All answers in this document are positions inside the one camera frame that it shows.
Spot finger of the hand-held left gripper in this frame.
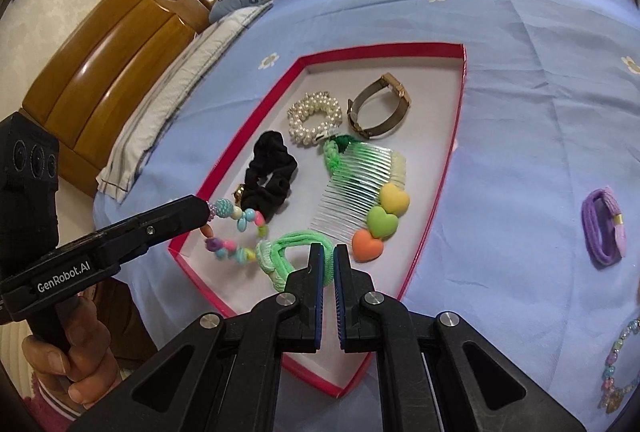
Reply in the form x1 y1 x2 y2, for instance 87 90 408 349
97 195 212 264

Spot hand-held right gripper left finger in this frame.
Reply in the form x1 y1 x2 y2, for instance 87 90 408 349
65 242 326 432

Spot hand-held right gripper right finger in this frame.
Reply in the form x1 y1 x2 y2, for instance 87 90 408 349
332 243 588 432

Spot light green hair tie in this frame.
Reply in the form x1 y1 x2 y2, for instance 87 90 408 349
256 229 339 291

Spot colourful bead bracelet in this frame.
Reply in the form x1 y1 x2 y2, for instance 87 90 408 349
202 198 269 264

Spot clear comb with hearts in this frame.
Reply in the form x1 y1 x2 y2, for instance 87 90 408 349
310 147 412 263

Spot black scrunchie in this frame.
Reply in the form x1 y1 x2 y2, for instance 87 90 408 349
242 131 299 223

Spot green braided hair tie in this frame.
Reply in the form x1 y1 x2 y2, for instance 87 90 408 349
322 135 362 179

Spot pearl bracelet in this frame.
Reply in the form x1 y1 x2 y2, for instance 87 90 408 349
287 92 344 148

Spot red shallow box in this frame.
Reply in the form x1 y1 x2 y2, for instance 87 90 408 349
168 43 468 399

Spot gold mesh band watch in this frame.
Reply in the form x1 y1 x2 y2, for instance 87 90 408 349
347 72 407 141

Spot person's left hand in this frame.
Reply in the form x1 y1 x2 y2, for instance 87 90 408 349
22 285 123 409

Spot wooden headboard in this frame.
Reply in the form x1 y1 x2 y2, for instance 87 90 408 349
21 0 284 199

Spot blue flower print bed sheet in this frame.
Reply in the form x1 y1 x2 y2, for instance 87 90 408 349
92 0 640 432

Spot purple hair tie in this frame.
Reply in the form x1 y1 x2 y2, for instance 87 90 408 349
581 185 629 269

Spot pastel chain bracelet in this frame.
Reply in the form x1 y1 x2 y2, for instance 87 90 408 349
597 318 640 415

